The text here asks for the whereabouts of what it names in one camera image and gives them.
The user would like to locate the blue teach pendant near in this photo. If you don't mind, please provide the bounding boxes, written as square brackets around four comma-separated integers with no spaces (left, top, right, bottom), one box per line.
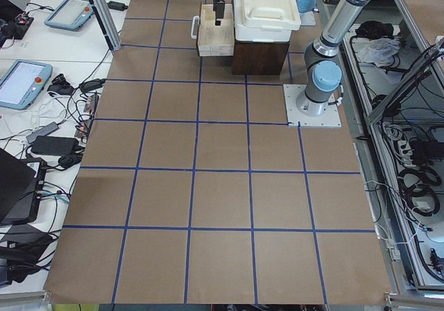
[1,59,53,110]

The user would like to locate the black power adapter brick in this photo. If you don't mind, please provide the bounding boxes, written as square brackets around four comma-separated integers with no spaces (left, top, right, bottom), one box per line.
[31,136,79,156]

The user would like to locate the white crumpled cloth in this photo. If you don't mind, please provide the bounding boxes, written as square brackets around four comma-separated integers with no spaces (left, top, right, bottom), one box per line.
[357,38,400,67]

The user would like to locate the dark brown wooden cabinet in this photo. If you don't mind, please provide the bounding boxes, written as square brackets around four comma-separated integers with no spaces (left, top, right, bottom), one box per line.
[232,40,290,76]

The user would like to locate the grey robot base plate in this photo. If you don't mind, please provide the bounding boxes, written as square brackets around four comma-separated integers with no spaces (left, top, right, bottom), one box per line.
[283,84,341,128]

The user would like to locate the black laptop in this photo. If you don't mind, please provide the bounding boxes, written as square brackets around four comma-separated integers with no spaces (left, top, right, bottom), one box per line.
[1,149,47,226]

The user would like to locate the aluminium frame post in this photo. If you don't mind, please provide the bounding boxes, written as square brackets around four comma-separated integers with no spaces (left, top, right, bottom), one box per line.
[88,0,121,52]

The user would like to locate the blue teach pendant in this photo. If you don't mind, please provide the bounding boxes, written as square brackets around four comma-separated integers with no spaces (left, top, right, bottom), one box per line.
[1,59,53,110]
[44,0,94,31]

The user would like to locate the black small power adapter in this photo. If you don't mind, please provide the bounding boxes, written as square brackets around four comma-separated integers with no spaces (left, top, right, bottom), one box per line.
[107,1,128,11]

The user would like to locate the wooden drawer with white handle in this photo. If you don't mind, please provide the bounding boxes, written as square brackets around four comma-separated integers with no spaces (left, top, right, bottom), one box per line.
[190,4,234,57]

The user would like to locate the blue teach pendant far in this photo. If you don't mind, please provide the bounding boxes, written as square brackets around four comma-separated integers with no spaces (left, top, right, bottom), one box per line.
[44,0,94,31]

